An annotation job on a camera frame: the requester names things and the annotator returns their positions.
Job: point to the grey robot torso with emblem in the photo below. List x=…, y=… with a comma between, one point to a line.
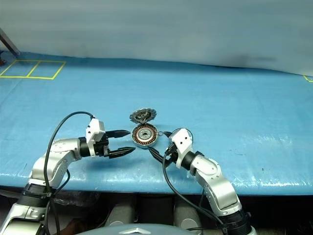
x=137, y=231

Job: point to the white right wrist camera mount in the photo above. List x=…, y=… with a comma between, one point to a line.
x=182, y=144

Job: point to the blue foam table cover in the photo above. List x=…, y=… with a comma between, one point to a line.
x=195, y=102

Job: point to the round motor housing copper windings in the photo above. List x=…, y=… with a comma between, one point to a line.
x=144, y=135

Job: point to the grey metal frame bar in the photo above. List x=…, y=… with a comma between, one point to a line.
x=11, y=44

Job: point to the grey rounded robot leg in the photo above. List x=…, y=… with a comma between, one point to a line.
x=119, y=215
x=187, y=215

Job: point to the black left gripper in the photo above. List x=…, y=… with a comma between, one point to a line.
x=100, y=149

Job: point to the yellow tape corner mark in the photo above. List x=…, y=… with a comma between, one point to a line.
x=306, y=78

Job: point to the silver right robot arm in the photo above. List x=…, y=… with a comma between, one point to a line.
x=217, y=181

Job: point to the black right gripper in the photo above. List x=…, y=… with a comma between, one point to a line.
x=172, y=155

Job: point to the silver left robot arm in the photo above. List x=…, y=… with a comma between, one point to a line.
x=56, y=161

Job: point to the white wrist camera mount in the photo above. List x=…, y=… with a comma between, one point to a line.
x=182, y=144
x=94, y=131

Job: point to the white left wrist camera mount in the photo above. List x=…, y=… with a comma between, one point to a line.
x=94, y=131

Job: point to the silver toothed gear part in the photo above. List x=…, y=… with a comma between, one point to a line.
x=143, y=115

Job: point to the yellow tape double rectangle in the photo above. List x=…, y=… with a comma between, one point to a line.
x=34, y=77

